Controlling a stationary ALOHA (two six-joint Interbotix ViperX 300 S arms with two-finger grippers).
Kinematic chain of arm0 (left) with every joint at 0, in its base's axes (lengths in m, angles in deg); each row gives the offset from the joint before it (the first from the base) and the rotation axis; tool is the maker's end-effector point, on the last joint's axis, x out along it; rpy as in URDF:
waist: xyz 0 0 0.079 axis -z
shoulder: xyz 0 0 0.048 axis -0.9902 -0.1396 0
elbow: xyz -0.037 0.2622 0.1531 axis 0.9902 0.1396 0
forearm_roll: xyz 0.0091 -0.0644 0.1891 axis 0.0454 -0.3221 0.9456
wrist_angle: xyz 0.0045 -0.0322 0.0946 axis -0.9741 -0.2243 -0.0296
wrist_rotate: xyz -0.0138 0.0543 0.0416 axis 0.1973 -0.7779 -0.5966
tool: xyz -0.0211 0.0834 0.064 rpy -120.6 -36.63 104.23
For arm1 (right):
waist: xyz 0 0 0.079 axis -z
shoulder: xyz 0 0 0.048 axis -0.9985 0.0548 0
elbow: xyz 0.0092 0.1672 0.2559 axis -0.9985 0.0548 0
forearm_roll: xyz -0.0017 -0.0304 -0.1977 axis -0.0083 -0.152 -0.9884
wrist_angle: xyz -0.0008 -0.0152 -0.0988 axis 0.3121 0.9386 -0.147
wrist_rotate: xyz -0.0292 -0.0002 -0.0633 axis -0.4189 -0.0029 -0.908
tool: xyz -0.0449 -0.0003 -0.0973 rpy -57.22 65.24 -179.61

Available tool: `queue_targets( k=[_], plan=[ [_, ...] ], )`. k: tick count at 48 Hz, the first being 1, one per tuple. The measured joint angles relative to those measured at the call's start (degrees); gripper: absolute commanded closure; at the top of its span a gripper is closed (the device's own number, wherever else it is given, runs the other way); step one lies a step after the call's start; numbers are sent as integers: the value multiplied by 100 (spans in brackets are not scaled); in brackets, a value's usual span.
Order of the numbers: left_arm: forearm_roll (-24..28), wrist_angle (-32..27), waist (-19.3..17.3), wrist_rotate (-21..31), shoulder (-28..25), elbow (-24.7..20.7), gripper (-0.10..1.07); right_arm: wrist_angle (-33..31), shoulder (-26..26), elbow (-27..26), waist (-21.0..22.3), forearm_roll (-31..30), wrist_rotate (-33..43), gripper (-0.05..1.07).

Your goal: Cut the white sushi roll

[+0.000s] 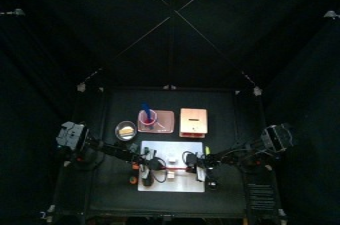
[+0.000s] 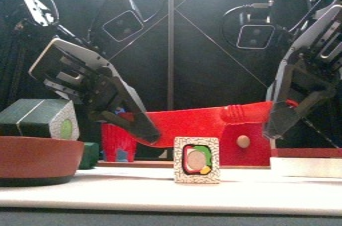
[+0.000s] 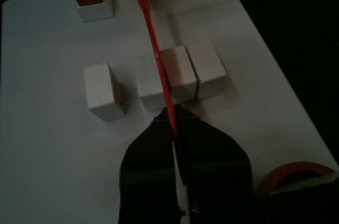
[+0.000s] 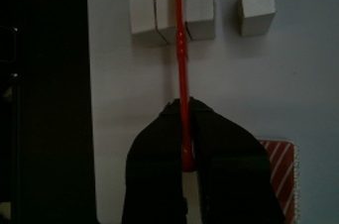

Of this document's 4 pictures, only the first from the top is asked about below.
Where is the red wooden drawer box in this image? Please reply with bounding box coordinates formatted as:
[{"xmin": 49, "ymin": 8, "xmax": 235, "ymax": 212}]
[{"xmin": 177, "ymin": 107, "xmax": 207, "ymax": 139}]

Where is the blue toy utensil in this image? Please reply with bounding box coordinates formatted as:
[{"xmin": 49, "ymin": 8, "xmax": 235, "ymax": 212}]
[{"xmin": 141, "ymin": 103, "xmax": 154, "ymax": 130}]

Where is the black printed label sheet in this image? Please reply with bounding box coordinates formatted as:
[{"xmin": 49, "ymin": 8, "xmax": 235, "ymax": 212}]
[{"xmin": 245, "ymin": 182, "xmax": 278, "ymax": 218}]

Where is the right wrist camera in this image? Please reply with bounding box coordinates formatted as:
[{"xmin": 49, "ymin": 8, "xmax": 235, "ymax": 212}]
[{"xmin": 182, "ymin": 151, "xmax": 197, "ymax": 165}]

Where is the white cutting board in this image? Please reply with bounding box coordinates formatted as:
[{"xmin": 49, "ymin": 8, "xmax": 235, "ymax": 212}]
[{"xmin": 137, "ymin": 140, "xmax": 206, "ymax": 193}]

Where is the red plastic cup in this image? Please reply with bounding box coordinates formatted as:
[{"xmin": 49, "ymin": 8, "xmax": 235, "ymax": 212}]
[{"xmin": 138, "ymin": 109, "xmax": 159, "ymax": 127}]

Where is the yellow toy food piece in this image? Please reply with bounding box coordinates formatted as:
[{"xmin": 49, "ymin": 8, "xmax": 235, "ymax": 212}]
[{"xmin": 118, "ymin": 126, "xmax": 135, "ymax": 137}]

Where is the black camera cable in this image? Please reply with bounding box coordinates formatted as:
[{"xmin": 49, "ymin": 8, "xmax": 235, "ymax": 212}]
[{"xmin": 151, "ymin": 168, "xmax": 169, "ymax": 184}]

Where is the thin diagonal brace wire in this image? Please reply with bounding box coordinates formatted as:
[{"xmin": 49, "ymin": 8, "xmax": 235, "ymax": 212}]
[
  {"xmin": 81, "ymin": 0, "xmax": 234, "ymax": 85},
  {"xmin": 123, "ymin": 0, "xmax": 257, "ymax": 88}
]

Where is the red toy knife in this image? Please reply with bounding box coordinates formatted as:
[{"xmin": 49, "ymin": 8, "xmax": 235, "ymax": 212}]
[{"xmin": 162, "ymin": 165, "xmax": 195, "ymax": 171}]

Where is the dark green sushi roll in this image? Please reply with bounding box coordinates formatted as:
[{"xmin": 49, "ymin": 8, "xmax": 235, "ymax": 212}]
[{"xmin": 142, "ymin": 174, "xmax": 154, "ymax": 187}]

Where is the small silver bowl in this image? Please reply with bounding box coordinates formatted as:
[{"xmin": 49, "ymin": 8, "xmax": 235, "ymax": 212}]
[{"xmin": 114, "ymin": 120, "xmax": 139, "ymax": 142}]

